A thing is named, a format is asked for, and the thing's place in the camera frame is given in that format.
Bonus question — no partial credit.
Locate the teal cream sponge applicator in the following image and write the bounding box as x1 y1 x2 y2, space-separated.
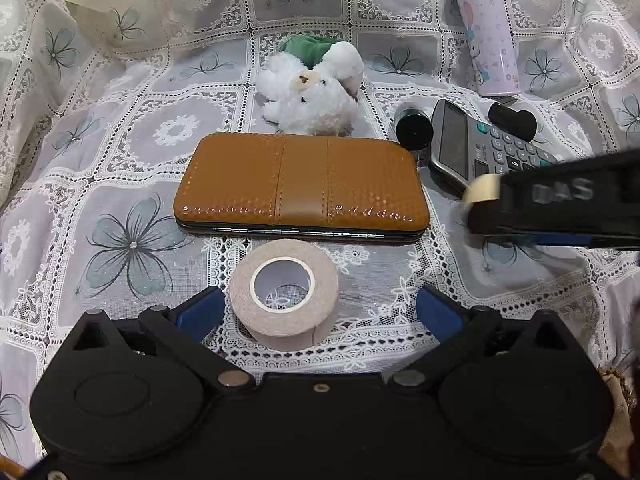
462 174 501 210

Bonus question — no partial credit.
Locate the beige tape roll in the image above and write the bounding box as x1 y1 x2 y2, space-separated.
228 240 338 351

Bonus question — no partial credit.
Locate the black sponge applicator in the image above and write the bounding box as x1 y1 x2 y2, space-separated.
488 102 538 142

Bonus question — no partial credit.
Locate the grey desk calculator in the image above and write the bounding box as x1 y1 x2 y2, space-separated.
430 99 558 193

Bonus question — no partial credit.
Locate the brown leather wallet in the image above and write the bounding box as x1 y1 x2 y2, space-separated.
174 133 430 244

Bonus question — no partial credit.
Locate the purple thermos bottle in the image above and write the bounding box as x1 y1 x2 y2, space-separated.
457 0 521 98

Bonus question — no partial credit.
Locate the dark bottle black cap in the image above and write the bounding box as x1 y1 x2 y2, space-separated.
394 102 434 152

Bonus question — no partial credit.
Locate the beige fabric basket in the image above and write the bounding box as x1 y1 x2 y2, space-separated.
598 368 639 479

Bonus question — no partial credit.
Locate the white plush toy green hat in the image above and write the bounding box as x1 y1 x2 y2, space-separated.
256 35 364 136

